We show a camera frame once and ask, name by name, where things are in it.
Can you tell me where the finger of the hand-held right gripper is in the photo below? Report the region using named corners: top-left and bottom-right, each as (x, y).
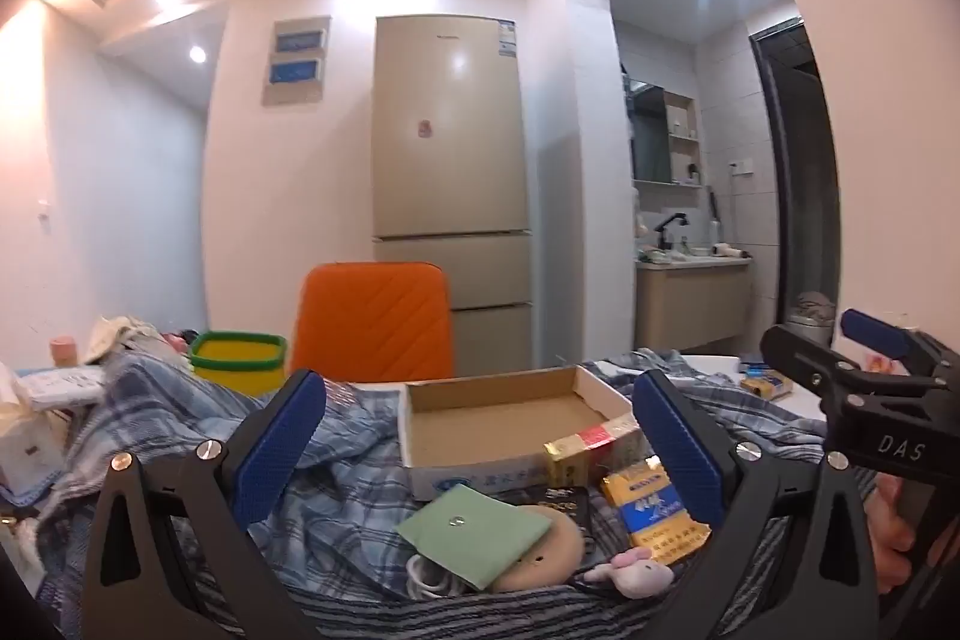
top-left (761, 325), bottom-right (938, 412)
top-left (840, 308), bottom-right (960, 386)

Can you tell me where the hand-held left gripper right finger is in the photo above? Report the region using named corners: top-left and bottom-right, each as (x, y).
top-left (632, 368), bottom-right (882, 640)

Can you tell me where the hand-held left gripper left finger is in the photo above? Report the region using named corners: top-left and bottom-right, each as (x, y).
top-left (79, 368), bottom-right (331, 640)

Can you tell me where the gold blue cigarette pack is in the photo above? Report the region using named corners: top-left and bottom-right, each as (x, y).
top-left (741, 372), bottom-right (794, 401)
top-left (602, 456), bottom-right (712, 567)

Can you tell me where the shallow cardboard box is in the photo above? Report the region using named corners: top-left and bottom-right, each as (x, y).
top-left (397, 364), bottom-right (653, 502)

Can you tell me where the green snap pouch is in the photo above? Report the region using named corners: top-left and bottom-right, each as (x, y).
top-left (396, 484), bottom-right (552, 592)

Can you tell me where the person's right hand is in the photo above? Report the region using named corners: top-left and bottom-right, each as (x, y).
top-left (866, 471), bottom-right (927, 585)

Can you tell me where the white trash can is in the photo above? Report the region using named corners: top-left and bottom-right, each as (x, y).
top-left (784, 291), bottom-right (835, 348)

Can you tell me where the yellow bin green rim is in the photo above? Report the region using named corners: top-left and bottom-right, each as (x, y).
top-left (187, 330), bottom-right (288, 397)

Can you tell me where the gold red cigarette pack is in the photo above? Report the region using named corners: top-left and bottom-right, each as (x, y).
top-left (541, 419), bottom-right (646, 487)

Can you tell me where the blue plaid shirt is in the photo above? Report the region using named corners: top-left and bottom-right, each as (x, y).
top-left (34, 347), bottom-right (833, 640)

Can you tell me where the beige vanity cabinet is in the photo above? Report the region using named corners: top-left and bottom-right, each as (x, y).
top-left (634, 257), bottom-right (753, 352)

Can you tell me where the black flat case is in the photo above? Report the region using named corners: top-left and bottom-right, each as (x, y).
top-left (491, 484), bottom-right (593, 540)

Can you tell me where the pink plush toy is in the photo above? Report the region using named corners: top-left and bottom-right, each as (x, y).
top-left (583, 548), bottom-right (676, 603)

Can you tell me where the round beige disc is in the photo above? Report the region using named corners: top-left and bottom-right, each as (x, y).
top-left (487, 509), bottom-right (586, 594)

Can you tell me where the orange chair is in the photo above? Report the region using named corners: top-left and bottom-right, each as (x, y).
top-left (289, 261), bottom-right (455, 386)

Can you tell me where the black faucet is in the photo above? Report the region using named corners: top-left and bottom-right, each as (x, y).
top-left (654, 211), bottom-right (689, 251)

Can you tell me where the beige cloth pile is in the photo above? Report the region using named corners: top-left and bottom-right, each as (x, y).
top-left (82, 314), bottom-right (162, 363)

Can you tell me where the bathroom niche shelf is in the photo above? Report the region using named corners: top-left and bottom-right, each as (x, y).
top-left (664, 91), bottom-right (702, 187)

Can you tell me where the bathroom mirror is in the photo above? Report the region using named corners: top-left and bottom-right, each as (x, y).
top-left (626, 77), bottom-right (672, 185)

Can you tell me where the beige refrigerator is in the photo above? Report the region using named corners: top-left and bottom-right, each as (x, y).
top-left (371, 14), bottom-right (535, 378)

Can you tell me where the blue-window electrical panel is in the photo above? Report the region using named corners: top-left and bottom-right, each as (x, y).
top-left (268, 59), bottom-right (325, 86)
top-left (274, 29), bottom-right (329, 58)

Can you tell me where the dark door frame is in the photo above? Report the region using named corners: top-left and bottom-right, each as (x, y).
top-left (750, 17), bottom-right (841, 341)

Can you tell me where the white cable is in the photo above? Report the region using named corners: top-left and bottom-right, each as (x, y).
top-left (405, 554), bottom-right (470, 600)

